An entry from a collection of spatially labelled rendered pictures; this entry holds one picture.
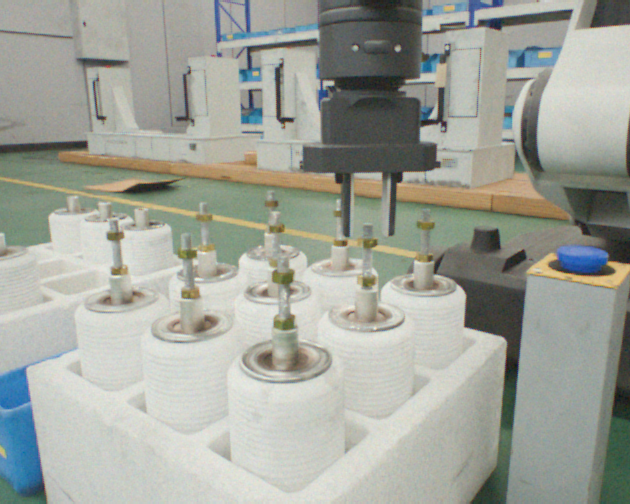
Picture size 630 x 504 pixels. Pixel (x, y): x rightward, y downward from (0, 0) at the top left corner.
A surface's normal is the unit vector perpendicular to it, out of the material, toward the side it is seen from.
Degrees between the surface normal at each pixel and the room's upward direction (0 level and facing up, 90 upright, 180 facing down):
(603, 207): 74
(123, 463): 90
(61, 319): 90
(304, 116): 90
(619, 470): 0
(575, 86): 56
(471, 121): 90
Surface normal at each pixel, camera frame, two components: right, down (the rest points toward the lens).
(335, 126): 0.06, 0.25
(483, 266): -0.46, -0.54
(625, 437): 0.00, -0.97
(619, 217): -0.61, -0.07
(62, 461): -0.61, 0.20
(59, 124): 0.77, 0.15
